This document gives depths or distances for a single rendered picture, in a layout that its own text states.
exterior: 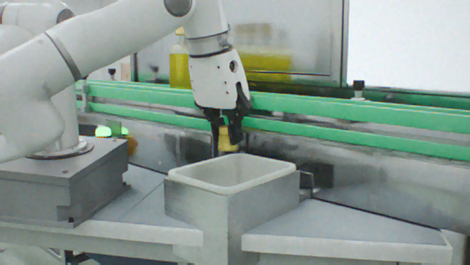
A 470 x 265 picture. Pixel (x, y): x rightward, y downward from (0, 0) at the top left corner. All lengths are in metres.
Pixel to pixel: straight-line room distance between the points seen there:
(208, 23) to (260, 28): 0.54
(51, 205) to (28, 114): 0.27
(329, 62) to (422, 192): 0.43
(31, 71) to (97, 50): 0.09
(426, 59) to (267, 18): 0.46
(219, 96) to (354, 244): 0.35
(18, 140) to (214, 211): 0.34
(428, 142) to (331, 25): 0.41
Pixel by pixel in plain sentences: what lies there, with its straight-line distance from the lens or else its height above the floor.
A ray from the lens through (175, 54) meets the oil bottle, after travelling 1.25.
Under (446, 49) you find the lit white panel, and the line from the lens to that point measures 1.00.
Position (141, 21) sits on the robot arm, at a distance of 0.61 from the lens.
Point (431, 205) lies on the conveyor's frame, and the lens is 0.85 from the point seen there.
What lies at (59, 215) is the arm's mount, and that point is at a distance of 0.86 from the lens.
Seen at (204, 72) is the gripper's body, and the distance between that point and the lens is 0.74.
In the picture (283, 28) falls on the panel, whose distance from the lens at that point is 1.19.
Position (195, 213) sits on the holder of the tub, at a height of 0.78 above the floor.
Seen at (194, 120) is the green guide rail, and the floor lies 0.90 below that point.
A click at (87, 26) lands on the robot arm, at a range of 0.63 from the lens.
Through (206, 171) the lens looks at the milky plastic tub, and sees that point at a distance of 0.91.
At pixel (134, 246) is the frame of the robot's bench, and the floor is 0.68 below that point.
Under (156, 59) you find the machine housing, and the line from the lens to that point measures 1.63.
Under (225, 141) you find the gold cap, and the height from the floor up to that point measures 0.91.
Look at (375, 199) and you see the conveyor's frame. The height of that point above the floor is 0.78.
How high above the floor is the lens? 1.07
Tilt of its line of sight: 11 degrees down
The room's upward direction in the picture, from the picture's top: straight up
